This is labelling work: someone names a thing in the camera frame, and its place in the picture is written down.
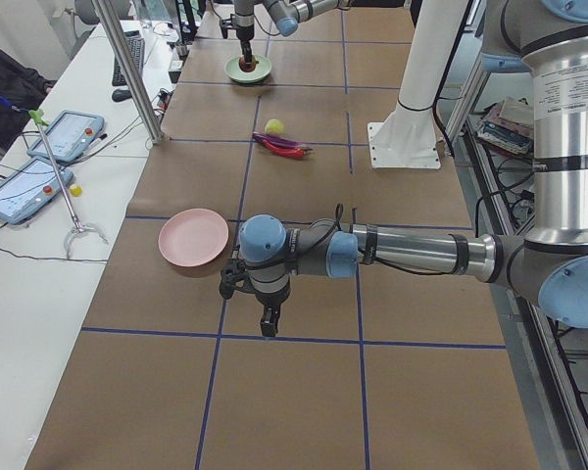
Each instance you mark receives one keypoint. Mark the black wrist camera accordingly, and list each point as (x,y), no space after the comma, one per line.
(234,278)

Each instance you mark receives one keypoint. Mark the purple eggplant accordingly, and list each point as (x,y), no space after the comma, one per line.
(279,142)

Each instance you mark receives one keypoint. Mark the green plate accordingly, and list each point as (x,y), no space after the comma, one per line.
(261,70)

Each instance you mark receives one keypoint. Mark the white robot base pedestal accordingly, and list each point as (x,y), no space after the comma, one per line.
(407,138)

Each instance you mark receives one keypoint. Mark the stack of books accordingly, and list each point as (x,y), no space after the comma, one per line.
(509,126)

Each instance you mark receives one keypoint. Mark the yellow small ball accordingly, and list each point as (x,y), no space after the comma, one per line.
(75,190)

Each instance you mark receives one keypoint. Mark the near teach pendant tablet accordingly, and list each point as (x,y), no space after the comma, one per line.
(27,191)

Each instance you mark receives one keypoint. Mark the reacher grabber tool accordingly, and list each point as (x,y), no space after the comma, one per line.
(80,228)

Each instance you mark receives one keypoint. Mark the black computer mouse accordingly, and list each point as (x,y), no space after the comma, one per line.
(120,95)

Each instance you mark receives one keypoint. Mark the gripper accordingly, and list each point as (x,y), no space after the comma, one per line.
(245,36)
(271,303)

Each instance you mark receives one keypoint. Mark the pink plate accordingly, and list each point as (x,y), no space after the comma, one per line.
(193,237)

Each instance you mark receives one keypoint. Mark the red apple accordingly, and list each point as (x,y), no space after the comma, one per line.
(248,67)

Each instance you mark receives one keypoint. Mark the green yellow apple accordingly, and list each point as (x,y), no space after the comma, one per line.
(274,127)

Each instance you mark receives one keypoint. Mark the aluminium frame post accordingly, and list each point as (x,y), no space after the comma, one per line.
(111,23)

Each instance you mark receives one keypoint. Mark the teach pendant tablet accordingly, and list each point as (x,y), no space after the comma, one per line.
(71,133)
(27,191)

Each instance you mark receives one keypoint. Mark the far teach pendant tablet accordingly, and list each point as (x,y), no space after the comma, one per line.
(71,133)

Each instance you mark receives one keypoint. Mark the red chili pepper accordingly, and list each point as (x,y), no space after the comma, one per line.
(288,153)

